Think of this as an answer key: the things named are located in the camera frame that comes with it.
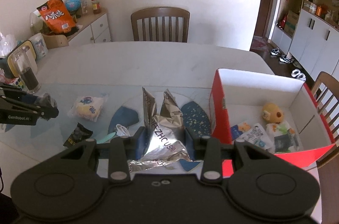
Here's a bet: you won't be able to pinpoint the orange snack bag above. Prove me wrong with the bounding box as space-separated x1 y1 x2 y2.
37 0 78 36

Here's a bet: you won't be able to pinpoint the white drawer cabinet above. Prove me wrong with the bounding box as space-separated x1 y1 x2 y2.
67 9 111 47

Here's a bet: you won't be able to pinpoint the silver foil snack bag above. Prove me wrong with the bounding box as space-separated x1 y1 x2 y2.
129 88 191 172

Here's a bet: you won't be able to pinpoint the clear bag yellow bun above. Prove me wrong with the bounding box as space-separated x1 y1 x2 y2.
68 96 107 122

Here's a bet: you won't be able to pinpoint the rubiks cube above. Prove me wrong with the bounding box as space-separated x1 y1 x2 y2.
11 78 28 91

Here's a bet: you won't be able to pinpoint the mint green pen case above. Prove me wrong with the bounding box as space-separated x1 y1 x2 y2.
93 132 117 144

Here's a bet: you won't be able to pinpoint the red white cardboard box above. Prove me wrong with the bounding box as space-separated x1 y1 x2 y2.
209 68 335 168

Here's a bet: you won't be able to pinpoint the white bag with green toy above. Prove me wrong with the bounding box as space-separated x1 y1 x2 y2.
266 121 304 153

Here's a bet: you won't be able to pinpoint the far wooden chair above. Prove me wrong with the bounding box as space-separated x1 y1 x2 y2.
131 7 190 43

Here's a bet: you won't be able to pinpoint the white wall cabinets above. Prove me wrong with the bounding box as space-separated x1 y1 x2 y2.
270 0 338 79

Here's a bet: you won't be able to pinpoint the white slippers pair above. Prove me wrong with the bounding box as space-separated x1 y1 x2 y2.
291 69 306 82

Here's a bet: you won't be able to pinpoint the red lid sauce jar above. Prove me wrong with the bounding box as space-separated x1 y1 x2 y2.
91 0 101 14

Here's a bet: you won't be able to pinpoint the yellow plush toy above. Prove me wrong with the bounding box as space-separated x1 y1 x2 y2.
261 103 284 124

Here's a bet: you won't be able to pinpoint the glass jar dark contents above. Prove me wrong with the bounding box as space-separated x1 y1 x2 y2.
12 48 40 94

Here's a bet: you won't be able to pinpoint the right wooden chair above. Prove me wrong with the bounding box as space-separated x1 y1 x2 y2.
311 71 339 140

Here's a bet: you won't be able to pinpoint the dark sneakers pair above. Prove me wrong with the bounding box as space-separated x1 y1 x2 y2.
270 48 292 64

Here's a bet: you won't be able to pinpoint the white orange snack packet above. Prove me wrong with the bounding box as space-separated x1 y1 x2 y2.
236 123 274 150

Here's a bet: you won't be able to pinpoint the wooden chair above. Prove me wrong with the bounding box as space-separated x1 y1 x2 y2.
131 7 190 43
311 71 339 140

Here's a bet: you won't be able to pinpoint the blue globe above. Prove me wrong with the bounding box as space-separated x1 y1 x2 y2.
65 0 81 12

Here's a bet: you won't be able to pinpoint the blue orange snack packet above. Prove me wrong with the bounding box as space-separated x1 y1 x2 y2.
230 121 251 141

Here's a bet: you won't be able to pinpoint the black snack packet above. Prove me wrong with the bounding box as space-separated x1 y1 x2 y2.
63 123 93 148

